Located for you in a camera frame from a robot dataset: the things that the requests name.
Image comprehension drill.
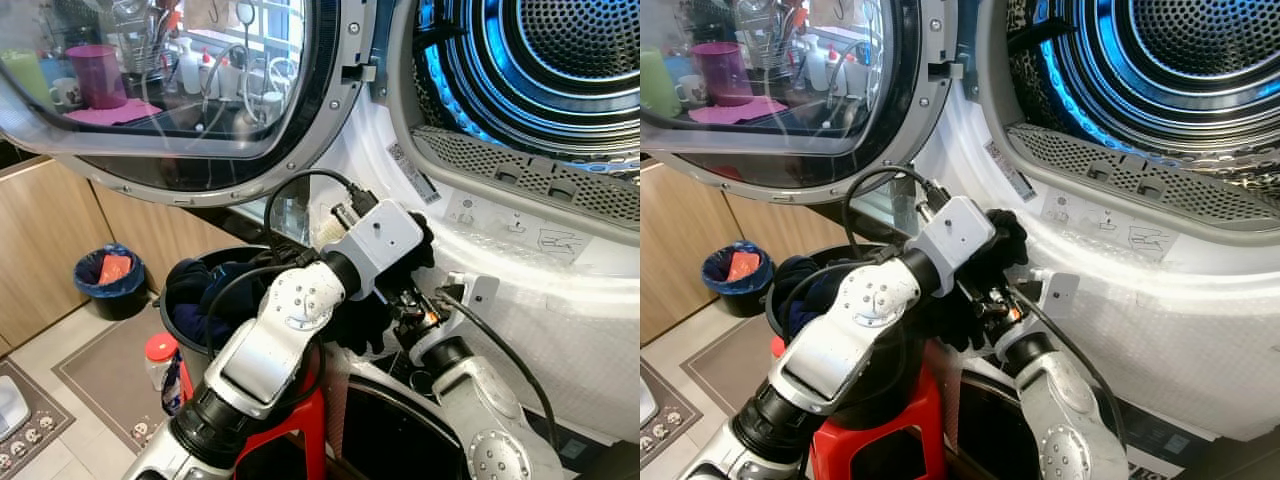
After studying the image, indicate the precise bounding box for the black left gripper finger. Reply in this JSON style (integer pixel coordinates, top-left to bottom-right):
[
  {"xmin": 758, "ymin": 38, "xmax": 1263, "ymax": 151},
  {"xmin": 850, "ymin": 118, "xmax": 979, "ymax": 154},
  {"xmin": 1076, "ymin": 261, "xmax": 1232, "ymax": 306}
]
[
  {"xmin": 408, "ymin": 212, "xmax": 438, "ymax": 271},
  {"xmin": 990, "ymin": 208, "xmax": 1029, "ymax": 269}
]

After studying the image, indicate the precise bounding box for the black garment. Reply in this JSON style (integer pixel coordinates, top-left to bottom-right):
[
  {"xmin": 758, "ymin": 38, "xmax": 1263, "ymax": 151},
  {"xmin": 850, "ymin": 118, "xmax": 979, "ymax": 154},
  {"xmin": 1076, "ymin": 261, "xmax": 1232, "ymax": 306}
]
[
  {"xmin": 925, "ymin": 288, "xmax": 987, "ymax": 353},
  {"xmin": 330, "ymin": 290, "xmax": 401, "ymax": 358}
]

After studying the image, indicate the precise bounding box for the washing machine with dark door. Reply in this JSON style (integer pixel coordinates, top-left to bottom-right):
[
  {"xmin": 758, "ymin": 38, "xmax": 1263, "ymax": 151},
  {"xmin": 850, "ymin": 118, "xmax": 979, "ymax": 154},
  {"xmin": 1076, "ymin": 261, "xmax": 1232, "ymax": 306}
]
[
  {"xmin": 940, "ymin": 365, "xmax": 1201, "ymax": 480},
  {"xmin": 325, "ymin": 345, "xmax": 603, "ymax": 480}
]

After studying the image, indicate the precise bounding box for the dark clothes pile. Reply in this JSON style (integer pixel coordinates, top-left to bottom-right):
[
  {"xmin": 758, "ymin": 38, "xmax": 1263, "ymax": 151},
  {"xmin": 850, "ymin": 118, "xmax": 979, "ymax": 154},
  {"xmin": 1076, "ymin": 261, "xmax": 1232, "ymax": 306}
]
[
  {"xmin": 774, "ymin": 255, "xmax": 883, "ymax": 339},
  {"xmin": 165, "ymin": 258, "xmax": 301, "ymax": 347}
]

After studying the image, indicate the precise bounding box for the white barcode label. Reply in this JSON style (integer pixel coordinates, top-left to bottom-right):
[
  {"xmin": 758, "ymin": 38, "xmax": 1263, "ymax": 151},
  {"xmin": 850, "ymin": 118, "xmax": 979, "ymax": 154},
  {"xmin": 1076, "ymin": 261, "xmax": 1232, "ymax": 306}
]
[
  {"xmin": 985, "ymin": 140, "xmax": 1032, "ymax": 202},
  {"xmin": 387, "ymin": 143, "xmax": 437, "ymax": 207}
]

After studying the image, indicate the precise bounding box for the white instruction sticker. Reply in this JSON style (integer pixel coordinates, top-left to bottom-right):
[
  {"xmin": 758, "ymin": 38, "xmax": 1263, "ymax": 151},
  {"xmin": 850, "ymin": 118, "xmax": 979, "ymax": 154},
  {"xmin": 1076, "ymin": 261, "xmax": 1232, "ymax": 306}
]
[
  {"xmin": 1035, "ymin": 188, "xmax": 1183, "ymax": 264},
  {"xmin": 440, "ymin": 190, "xmax": 587, "ymax": 264}
]

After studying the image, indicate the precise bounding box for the white dryer body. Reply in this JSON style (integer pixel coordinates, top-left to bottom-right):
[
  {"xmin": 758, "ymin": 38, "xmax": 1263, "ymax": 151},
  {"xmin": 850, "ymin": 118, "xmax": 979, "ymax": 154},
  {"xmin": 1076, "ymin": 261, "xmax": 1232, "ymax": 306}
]
[
  {"xmin": 900, "ymin": 0, "xmax": 1280, "ymax": 443},
  {"xmin": 300, "ymin": 0, "xmax": 641, "ymax": 446}
]

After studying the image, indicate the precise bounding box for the grey perforated lint filter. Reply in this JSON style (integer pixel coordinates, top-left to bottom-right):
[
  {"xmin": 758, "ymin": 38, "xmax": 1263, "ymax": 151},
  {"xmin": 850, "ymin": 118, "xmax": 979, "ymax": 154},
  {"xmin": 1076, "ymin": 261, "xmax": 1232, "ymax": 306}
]
[
  {"xmin": 410, "ymin": 125, "xmax": 641, "ymax": 233},
  {"xmin": 1005, "ymin": 122, "xmax": 1280, "ymax": 237}
]

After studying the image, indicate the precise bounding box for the black plastic bucket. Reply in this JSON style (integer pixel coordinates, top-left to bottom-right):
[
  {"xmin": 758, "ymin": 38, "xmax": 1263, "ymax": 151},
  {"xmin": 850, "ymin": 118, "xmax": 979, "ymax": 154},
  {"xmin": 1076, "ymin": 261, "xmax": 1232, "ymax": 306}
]
[
  {"xmin": 764, "ymin": 244, "xmax": 941, "ymax": 433},
  {"xmin": 159, "ymin": 246, "xmax": 333, "ymax": 389}
]

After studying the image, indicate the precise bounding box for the clear bubble wrap sheet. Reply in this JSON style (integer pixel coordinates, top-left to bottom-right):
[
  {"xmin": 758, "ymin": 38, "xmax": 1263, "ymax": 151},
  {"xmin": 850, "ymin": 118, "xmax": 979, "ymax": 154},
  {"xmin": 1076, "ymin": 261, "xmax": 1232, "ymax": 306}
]
[
  {"xmin": 310, "ymin": 200, "xmax": 641, "ymax": 443},
  {"xmin": 905, "ymin": 200, "xmax": 1280, "ymax": 443}
]

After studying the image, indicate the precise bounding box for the red plastic stool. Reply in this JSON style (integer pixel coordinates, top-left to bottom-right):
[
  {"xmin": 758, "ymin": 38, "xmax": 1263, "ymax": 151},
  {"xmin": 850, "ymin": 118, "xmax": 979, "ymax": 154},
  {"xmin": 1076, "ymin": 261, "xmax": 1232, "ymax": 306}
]
[
  {"xmin": 178, "ymin": 350, "xmax": 329, "ymax": 480},
  {"xmin": 770, "ymin": 335, "xmax": 947, "ymax": 480}
]

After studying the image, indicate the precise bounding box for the wooden cabinet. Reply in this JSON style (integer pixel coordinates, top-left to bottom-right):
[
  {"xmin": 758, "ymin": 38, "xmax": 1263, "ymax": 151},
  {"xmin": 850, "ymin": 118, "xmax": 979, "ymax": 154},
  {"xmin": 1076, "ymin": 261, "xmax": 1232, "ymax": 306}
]
[
  {"xmin": 0, "ymin": 155, "xmax": 253, "ymax": 351},
  {"xmin": 640, "ymin": 160, "xmax": 873, "ymax": 347}
]

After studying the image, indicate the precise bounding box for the perforated steel dryer drum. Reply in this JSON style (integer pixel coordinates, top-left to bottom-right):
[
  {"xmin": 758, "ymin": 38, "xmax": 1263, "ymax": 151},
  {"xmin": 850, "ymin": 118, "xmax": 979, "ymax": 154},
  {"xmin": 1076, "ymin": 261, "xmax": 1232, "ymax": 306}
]
[
  {"xmin": 410, "ymin": 0, "xmax": 641, "ymax": 173},
  {"xmin": 1005, "ymin": 0, "xmax": 1280, "ymax": 183}
]

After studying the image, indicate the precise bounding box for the small bin with blue bag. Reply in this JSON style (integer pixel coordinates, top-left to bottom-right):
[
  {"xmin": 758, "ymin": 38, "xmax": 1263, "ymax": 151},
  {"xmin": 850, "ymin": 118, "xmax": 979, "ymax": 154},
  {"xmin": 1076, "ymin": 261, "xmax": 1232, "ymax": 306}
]
[
  {"xmin": 702, "ymin": 240, "xmax": 777, "ymax": 319},
  {"xmin": 73, "ymin": 243, "xmax": 149, "ymax": 322}
]

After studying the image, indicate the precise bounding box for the bottle with red cap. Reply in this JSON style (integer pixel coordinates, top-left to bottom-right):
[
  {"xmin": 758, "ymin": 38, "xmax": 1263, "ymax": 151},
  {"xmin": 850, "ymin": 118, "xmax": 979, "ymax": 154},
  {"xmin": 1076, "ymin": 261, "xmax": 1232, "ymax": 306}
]
[{"xmin": 144, "ymin": 332, "xmax": 187, "ymax": 417}]

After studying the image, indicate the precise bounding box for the grey bordered floor mat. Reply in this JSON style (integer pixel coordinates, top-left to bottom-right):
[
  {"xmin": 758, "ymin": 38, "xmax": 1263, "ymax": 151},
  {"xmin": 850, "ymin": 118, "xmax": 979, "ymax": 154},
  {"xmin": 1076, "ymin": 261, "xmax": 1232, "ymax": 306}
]
[
  {"xmin": 680, "ymin": 300, "xmax": 783, "ymax": 433},
  {"xmin": 52, "ymin": 305, "xmax": 183, "ymax": 457}
]

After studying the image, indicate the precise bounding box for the dark patterned floor mat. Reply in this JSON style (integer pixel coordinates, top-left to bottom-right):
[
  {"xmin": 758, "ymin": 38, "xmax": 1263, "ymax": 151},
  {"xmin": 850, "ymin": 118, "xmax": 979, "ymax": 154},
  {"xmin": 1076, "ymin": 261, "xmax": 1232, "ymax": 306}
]
[
  {"xmin": 640, "ymin": 360, "xmax": 703, "ymax": 467},
  {"xmin": 0, "ymin": 360, "xmax": 77, "ymax": 477}
]

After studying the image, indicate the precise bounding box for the round glass dryer door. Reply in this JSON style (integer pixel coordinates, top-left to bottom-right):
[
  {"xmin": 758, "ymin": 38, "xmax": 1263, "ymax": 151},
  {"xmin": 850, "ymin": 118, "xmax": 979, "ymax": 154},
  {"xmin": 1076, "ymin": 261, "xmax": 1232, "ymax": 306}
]
[
  {"xmin": 640, "ymin": 0, "xmax": 977, "ymax": 207},
  {"xmin": 0, "ymin": 0, "xmax": 380, "ymax": 209}
]

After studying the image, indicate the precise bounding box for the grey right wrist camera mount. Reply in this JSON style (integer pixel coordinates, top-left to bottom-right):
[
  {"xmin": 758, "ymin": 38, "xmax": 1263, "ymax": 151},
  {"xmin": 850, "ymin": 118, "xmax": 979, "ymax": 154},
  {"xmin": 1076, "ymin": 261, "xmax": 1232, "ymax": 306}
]
[
  {"xmin": 1030, "ymin": 270, "xmax": 1082, "ymax": 321},
  {"xmin": 445, "ymin": 272, "xmax": 500, "ymax": 313}
]

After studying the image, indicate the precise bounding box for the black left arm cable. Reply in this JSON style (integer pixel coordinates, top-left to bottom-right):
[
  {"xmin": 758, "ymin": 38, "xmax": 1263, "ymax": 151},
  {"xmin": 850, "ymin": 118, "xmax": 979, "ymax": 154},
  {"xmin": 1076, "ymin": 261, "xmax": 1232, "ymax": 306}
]
[
  {"xmin": 785, "ymin": 164, "xmax": 953, "ymax": 321},
  {"xmin": 205, "ymin": 168, "xmax": 383, "ymax": 331}
]

